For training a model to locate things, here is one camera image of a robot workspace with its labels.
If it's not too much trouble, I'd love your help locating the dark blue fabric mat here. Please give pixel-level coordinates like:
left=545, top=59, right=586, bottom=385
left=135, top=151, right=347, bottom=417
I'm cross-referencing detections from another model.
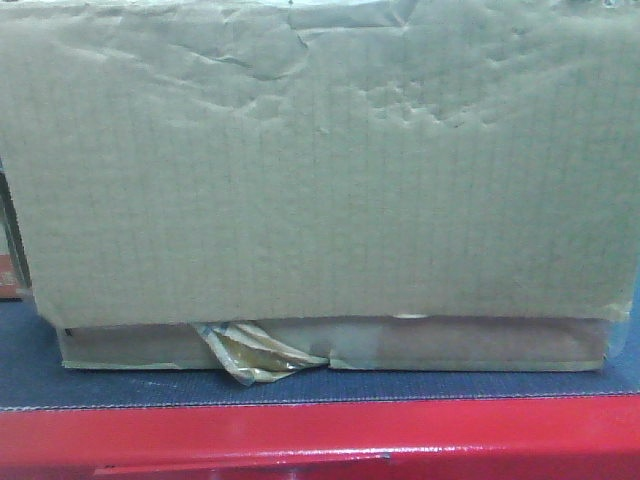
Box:
left=1, top=302, right=639, bottom=411

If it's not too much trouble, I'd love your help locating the crumpled clear packing tape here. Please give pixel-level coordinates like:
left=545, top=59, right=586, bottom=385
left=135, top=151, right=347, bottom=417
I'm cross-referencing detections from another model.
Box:
left=192, top=322, right=329, bottom=386

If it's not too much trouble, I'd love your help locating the large brown cardboard box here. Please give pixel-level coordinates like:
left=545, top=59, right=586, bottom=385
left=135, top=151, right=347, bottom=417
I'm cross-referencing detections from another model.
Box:
left=1, top=1, right=639, bottom=371

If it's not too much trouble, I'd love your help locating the red metal cart edge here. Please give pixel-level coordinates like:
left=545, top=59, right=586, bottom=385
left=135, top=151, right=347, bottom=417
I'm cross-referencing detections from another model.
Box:
left=1, top=395, right=639, bottom=479

